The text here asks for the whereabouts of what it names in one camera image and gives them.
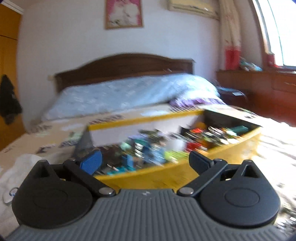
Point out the dark wooden bed headboard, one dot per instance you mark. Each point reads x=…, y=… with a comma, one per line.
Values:
x=120, y=67

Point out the framed wall picture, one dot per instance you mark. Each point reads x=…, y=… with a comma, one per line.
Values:
x=124, y=14

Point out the black jacket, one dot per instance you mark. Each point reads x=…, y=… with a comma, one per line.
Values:
x=8, y=99

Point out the wall air conditioner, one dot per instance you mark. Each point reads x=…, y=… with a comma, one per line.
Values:
x=194, y=8

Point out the light blue quilt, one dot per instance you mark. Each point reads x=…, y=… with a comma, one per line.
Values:
x=129, y=95

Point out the jumble of colourful toy parts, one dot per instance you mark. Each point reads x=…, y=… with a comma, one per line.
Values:
x=175, y=143

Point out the dark nightstand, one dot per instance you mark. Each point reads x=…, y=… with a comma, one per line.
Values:
x=233, y=95

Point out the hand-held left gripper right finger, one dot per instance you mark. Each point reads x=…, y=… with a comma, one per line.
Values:
x=199, y=160

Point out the yellow cardboard box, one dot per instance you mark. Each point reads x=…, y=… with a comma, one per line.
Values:
x=161, y=178

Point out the white and red curtain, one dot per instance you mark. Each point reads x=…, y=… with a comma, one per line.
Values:
x=231, y=34

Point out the brown wooden cabinet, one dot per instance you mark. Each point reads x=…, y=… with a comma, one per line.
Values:
x=272, y=92

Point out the window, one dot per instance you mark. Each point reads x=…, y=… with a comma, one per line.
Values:
x=277, y=30

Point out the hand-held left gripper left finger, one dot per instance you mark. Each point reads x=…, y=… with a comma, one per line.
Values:
x=90, y=161

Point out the red box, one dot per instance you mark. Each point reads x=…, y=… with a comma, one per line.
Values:
x=270, y=59

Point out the white fleece towel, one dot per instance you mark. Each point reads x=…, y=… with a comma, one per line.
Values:
x=272, y=148

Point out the orange wooden wardrobe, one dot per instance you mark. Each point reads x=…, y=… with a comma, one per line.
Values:
x=8, y=58

